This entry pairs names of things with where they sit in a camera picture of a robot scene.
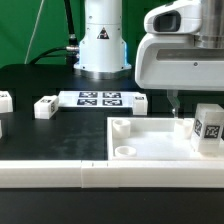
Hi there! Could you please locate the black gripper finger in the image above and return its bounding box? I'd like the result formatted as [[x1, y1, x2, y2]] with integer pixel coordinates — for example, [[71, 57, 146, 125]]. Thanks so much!
[[167, 90, 180, 118]]

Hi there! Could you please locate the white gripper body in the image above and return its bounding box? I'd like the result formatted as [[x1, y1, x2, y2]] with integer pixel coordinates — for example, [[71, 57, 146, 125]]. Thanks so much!
[[135, 34, 224, 91]]

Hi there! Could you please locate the white square tabletop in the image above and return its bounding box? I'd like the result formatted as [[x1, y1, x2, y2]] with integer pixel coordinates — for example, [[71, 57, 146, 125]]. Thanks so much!
[[107, 117, 224, 161]]

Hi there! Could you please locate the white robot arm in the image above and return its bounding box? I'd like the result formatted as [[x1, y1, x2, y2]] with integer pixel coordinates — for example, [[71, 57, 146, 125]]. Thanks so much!
[[74, 0, 224, 109]]

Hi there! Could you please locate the white base tag plate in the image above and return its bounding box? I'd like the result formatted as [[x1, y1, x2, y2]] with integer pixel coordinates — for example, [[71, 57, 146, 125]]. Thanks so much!
[[58, 91, 140, 108]]

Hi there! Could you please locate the white obstacle fence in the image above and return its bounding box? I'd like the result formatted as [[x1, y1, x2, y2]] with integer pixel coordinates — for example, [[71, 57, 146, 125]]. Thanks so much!
[[0, 133, 224, 189]]

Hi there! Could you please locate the black cable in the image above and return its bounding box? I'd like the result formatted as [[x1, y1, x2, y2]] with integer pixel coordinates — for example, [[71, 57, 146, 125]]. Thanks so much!
[[28, 0, 81, 66]]

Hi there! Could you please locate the white thin cable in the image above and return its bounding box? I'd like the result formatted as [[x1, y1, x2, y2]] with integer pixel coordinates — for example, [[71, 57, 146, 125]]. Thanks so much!
[[24, 0, 46, 65]]

